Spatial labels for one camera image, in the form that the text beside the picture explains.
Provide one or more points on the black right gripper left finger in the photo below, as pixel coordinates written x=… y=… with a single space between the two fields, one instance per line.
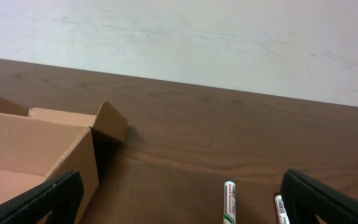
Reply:
x=57 y=199

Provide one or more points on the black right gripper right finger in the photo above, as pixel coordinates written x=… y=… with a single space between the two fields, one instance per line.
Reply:
x=307 y=201

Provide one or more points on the black whiteboard marker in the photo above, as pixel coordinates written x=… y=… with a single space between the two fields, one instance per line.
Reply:
x=282 y=216

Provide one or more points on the blue whiteboard marker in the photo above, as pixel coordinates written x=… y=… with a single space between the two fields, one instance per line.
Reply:
x=229 y=214

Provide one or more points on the open cardboard box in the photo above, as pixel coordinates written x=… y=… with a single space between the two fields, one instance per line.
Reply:
x=38 y=144

